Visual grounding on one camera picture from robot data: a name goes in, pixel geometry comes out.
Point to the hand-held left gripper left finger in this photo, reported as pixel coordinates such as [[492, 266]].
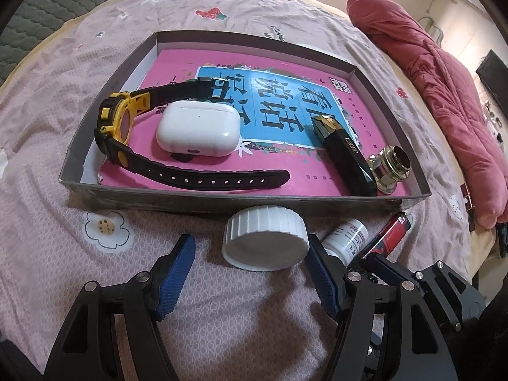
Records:
[[174, 281]]

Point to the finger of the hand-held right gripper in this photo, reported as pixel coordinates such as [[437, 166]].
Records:
[[381, 266]]

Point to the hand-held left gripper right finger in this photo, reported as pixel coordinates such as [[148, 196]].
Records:
[[323, 281]]

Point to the red lighter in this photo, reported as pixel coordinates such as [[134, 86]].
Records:
[[391, 234]]

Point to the white ribbed bottle cap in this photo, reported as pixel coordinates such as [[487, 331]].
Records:
[[266, 238]]

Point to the grey cardboard tray box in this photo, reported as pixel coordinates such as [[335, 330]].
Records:
[[198, 199]]

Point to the brass pipe fitting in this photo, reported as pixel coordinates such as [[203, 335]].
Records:
[[387, 168]]

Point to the black and gold lighter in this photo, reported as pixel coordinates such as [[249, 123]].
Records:
[[349, 162]]

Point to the white earbuds case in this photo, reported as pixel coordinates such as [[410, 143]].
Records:
[[198, 127]]

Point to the yellow and black wristwatch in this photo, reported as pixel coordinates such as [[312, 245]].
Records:
[[115, 127]]

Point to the white pill bottle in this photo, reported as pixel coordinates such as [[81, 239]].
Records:
[[347, 238]]

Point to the red quilted blanket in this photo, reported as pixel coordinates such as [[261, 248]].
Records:
[[436, 87]]

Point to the pink and blue book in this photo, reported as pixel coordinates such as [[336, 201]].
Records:
[[178, 67]]

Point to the black television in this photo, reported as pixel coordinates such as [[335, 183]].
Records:
[[494, 77]]

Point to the pink printed bedsheet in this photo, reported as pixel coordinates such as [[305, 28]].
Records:
[[79, 67]]

